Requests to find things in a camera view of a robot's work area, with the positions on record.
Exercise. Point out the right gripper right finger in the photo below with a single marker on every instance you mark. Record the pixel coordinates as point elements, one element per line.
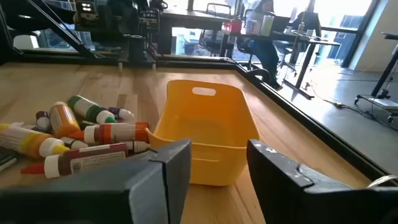
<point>295,199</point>

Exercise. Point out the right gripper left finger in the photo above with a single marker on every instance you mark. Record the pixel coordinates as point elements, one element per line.
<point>93,193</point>

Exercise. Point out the large red food coloring bottle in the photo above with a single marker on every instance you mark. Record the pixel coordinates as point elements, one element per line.
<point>93,158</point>

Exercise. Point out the large orange food coloring bottle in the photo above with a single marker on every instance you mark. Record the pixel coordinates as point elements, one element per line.
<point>62,119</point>

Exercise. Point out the large green food coloring bottle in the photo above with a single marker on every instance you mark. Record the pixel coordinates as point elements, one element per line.
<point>90,110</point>

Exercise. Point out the large yellow food coloring bottle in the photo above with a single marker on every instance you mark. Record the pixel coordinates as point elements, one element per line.
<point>25,141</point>

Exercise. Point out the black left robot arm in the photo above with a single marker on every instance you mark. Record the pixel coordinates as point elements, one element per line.
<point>121,18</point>

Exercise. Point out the yellow plastic bin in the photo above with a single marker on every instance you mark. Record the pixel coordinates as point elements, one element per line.
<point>211,130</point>

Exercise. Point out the dark office chair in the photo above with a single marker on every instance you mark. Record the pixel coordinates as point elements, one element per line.
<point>264,56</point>

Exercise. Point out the black rolling stand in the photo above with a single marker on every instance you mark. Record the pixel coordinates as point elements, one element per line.
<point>385,74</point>

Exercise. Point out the dark office desk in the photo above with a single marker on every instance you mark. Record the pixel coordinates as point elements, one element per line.
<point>311,42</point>
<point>192,20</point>

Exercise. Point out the white cylinder container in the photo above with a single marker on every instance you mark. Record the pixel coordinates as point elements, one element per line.
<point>267,25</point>

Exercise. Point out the red container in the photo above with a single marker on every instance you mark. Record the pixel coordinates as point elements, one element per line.
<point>236,26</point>

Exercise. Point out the black aluminium table frame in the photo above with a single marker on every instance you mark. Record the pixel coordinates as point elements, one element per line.
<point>311,124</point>

